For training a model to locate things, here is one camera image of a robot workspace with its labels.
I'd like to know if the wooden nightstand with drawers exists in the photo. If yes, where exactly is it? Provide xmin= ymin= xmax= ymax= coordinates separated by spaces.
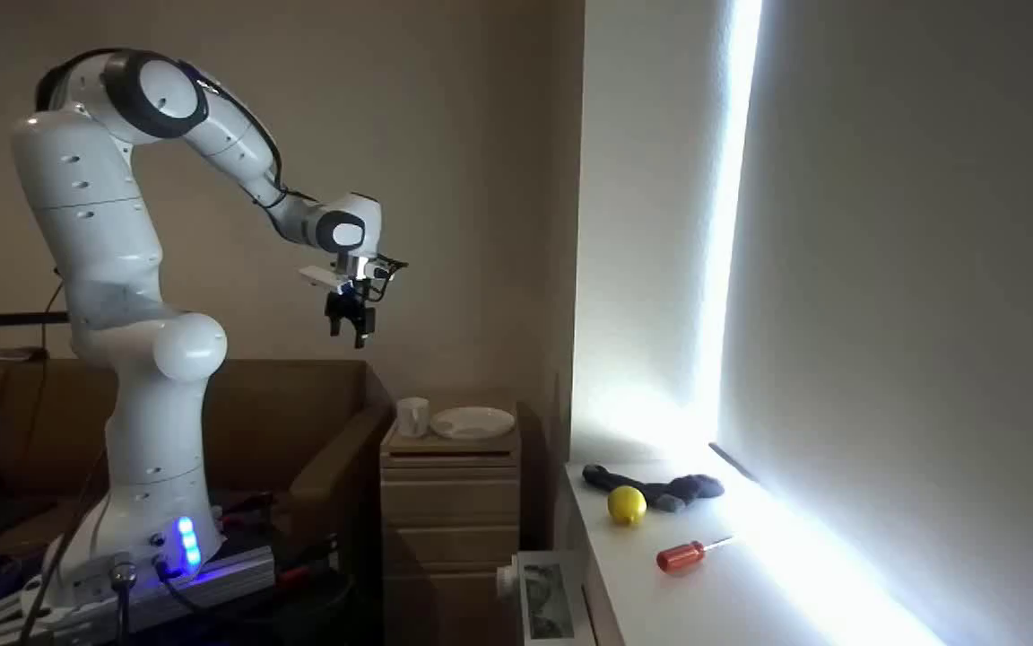
xmin=381 ymin=425 xmax=519 ymax=646

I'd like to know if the white ceramic mug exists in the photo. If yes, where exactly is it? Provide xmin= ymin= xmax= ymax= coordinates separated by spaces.
xmin=393 ymin=400 xmax=429 ymax=439

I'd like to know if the white wall heater unit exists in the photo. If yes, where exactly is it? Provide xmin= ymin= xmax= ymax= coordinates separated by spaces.
xmin=496 ymin=548 xmax=594 ymax=646

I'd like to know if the yellow ball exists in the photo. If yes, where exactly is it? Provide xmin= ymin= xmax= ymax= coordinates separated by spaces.
xmin=606 ymin=485 xmax=644 ymax=527

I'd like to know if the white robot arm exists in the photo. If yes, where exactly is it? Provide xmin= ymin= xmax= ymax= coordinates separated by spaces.
xmin=10 ymin=47 xmax=383 ymax=585

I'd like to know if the white window blind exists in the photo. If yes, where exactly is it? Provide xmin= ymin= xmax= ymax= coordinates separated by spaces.
xmin=720 ymin=0 xmax=1033 ymax=646

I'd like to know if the white ceramic plate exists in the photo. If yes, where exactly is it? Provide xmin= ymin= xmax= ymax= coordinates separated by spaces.
xmin=429 ymin=406 xmax=517 ymax=443

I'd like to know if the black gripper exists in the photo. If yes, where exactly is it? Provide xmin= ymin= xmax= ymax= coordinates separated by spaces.
xmin=325 ymin=283 xmax=377 ymax=350

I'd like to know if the orange handled screwdriver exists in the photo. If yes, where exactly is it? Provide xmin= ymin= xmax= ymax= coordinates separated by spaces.
xmin=656 ymin=535 xmax=728 ymax=573

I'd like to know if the brown leather armchair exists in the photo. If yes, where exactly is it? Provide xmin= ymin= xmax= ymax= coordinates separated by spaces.
xmin=0 ymin=359 xmax=390 ymax=559

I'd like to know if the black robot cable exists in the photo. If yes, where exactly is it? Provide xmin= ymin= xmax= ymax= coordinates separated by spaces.
xmin=179 ymin=64 xmax=316 ymax=213

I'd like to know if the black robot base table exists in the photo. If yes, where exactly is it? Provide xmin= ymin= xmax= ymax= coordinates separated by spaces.
xmin=0 ymin=524 xmax=340 ymax=646

